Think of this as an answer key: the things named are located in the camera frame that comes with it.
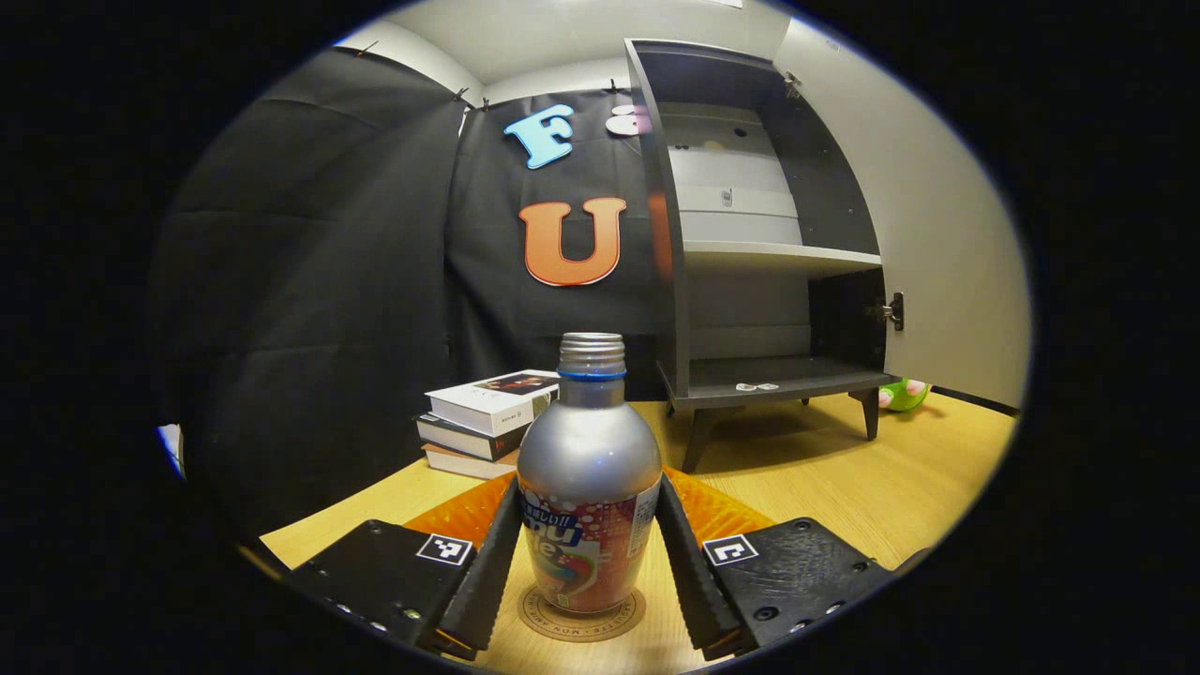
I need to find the pink green plush toy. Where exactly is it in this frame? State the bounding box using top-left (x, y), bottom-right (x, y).
top-left (878, 378), bottom-right (932, 414)

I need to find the white book with dark picture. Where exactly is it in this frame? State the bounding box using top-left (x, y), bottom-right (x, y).
top-left (425, 369), bottom-right (562, 438)

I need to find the round brown coaster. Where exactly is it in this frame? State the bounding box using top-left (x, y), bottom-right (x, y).
top-left (517, 583), bottom-right (648, 644)

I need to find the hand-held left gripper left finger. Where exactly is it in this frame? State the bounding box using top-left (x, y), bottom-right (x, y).
top-left (281, 471), bottom-right (524, 657)

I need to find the dark grey cabinet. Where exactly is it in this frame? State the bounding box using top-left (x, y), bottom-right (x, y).
top-left (623, 37), bottom-right (892, 474)

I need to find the black backdrop cloth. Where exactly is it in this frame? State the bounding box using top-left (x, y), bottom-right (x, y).
top-left (148, 47), bottom-right (678, 545)

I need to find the light grey cabinet door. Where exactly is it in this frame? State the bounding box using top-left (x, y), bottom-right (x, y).
top-left (773, 14), bottom-right (1032, 411)

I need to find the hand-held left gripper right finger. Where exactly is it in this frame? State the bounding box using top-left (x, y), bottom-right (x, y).
top-left (655, 469), bottom-right (898, 659)

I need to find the silver bottle with red label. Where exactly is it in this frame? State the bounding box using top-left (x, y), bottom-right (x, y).
top-left (517, 332), bottom-right (664, 616)

